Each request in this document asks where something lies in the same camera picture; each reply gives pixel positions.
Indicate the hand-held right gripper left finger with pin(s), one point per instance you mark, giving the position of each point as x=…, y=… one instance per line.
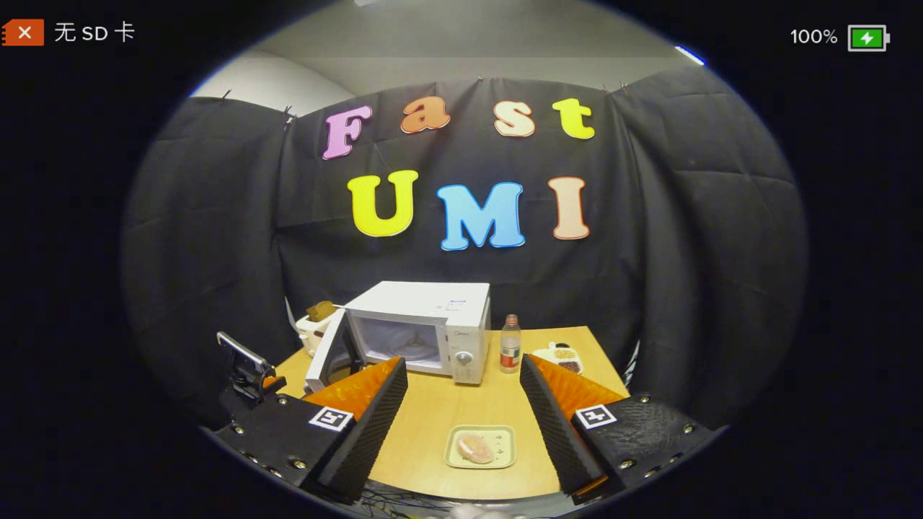
x=375, y=425

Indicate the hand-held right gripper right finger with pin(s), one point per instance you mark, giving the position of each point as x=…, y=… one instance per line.
x=555, y=432

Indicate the raw pink meat piece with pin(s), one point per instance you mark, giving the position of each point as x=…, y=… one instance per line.
x=476, y=448

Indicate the white microwave oven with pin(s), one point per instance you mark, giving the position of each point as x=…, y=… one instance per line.
x=433, y=299

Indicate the pale green square plate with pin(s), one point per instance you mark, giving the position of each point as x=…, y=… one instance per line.
x=505, y=443

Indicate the white divided bean dish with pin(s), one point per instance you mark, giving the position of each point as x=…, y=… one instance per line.
x=562, y=357

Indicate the white toaster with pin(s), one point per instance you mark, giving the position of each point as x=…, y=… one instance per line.
x=311, y=335

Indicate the clear bottle red label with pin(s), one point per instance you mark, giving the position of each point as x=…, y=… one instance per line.
x=510, y=349

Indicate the black backdrop cloth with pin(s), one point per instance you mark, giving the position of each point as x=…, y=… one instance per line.
x=685, y=252

